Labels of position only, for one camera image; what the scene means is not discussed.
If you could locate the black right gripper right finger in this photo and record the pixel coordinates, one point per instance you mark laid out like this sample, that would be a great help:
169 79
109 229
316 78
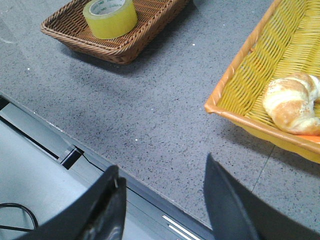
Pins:
237 214

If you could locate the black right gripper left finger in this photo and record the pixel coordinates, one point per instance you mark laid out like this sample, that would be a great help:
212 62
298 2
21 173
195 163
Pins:
98 214

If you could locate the yellow packing tape roll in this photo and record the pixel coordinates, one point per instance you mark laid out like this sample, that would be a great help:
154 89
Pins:
110 19

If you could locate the toy orange carrot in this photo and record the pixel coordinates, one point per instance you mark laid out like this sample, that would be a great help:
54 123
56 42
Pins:
315 139

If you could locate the toy bread croissant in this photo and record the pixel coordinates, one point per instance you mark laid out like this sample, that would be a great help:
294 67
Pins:
289 101

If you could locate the yellow woven basket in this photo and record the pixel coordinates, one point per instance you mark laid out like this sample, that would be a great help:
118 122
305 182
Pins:
286 40

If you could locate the brown wicker basket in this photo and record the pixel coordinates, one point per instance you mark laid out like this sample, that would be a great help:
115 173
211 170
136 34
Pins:
68 26

